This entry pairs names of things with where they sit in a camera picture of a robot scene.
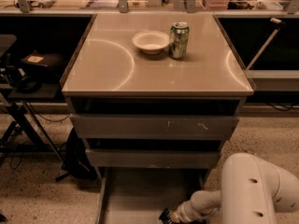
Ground black side stand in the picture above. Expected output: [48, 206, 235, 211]
[0, 35, 64, 161]

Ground grey top drawer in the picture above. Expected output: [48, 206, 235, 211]
[67, 97, 241, 140]

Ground grey bottom drawer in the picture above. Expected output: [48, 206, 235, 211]
[95, 168, 203, 224]

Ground black box with label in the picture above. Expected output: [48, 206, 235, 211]
[21, 52, 66, 71]

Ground grey drawer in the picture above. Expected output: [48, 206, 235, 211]
[67, 97, 241, 140]
[86, 139, 221, 169]
[95, 168, 203, 224]

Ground green soda can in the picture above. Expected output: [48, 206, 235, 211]
[168, 21, 190, 60]

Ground white paper bowl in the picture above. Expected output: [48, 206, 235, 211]
[132, 31, 169, 55]

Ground black headphones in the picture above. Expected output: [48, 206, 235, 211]
[15, 70, 41, 93]

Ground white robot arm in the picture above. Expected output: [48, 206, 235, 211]
[170, 153, 299, 224]

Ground grey drawer cabinet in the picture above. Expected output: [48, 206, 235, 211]
[59, 12, 256, 224]

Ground grey middle drawer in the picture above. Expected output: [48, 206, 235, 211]
[86, 139, 221, 169]

